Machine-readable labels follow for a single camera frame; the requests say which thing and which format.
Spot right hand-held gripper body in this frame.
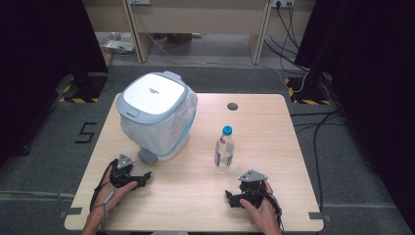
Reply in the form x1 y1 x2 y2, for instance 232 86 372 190
238 169 268 209

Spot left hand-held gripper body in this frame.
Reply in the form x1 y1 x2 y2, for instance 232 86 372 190
109 153 142 190

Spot clear water bottle blue cap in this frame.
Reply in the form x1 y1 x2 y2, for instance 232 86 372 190
213 124 236 171

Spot person's right hand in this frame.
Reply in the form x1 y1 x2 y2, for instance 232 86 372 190
239 180 278 228

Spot person's left hand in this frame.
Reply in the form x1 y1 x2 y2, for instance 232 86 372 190
93 169 138 214

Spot yellow black striped stand base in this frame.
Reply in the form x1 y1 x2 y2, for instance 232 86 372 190
283 75 333 106
58 72 110 104

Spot clutter of plastic packaging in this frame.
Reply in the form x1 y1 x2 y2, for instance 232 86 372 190
95 30 137 56

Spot black curtain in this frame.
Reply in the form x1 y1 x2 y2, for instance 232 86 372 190
295 0 415 226
0 0 110 165

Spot beige wooden desk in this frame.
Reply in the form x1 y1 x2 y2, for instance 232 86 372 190
121 0 272 65

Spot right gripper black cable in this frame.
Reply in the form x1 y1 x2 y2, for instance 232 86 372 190
263 191 286 233

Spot black floor cables bundle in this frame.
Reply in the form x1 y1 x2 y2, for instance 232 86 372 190
263 3 347 213

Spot white floor cable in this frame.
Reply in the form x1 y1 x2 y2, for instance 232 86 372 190
146 31 310 94

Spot white wall power outlet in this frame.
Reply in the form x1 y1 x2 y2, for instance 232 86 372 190
270 0 296 9

